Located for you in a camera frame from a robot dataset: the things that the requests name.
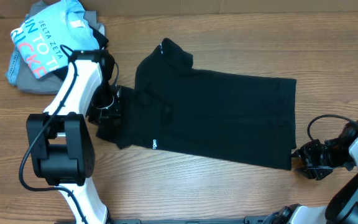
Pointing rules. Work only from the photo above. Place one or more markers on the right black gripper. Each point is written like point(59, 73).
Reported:
point(306, 153)

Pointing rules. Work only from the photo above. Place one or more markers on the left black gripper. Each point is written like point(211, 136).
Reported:
point(94, 116)

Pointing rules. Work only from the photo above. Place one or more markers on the black t-shirt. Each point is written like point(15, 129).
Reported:
point(175, 107)

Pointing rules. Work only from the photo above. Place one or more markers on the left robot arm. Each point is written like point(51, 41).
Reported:
point(61, 155)

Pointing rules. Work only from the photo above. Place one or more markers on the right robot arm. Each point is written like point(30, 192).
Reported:
point(343, 208)

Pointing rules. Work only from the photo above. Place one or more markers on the black folded garment in pile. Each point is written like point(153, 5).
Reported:
point(61, 73)

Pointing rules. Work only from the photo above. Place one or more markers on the grey folded garment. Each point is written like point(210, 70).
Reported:
point(48, 84)

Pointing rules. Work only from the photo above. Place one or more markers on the light blue printed t-shirt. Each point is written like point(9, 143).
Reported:
point(39, 38)

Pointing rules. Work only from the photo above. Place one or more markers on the blue denim garment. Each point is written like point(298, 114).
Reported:
point(14, 66)

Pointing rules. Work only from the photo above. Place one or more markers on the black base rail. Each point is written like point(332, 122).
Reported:
point(246, 220)

